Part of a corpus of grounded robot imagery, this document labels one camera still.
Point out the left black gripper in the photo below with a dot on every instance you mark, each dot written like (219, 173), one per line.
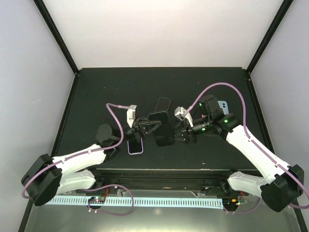
(139, 131)

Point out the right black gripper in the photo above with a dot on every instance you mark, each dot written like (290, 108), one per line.
(187, 131)

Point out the phone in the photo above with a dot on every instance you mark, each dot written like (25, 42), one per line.
(135, 147)
(163, 104)
(164, 133)

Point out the light-blue phone case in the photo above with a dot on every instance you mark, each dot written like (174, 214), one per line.
(223, 105)

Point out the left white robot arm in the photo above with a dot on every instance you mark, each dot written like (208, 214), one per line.
(51, 176)

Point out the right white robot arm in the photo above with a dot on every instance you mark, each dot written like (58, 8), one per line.
(279, 184)

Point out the right small circuit board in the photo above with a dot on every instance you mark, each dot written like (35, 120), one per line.
(232, 202)

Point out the small circuit board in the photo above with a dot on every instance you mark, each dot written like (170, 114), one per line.
(232, 202)
(97, 200)

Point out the left small circuit board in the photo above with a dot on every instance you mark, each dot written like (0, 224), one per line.
(97, 200)

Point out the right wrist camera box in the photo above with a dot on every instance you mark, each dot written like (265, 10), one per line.
(182, 114)

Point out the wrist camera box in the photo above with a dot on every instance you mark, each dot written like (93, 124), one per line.
(131, 115)
(182, 114)

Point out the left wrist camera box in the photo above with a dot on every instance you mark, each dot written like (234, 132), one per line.
(131, 115)

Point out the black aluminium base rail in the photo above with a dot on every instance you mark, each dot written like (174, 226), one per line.
(209, 182)

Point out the white slotted cable duct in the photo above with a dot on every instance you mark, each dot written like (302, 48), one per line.
(141, 202)

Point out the left black frame post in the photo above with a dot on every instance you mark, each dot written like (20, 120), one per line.
(56, 35)

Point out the black frame post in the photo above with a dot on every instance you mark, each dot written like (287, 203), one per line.
(279, 16)
(56, 35)

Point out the right black frame post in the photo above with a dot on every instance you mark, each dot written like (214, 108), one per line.
(279, 16)

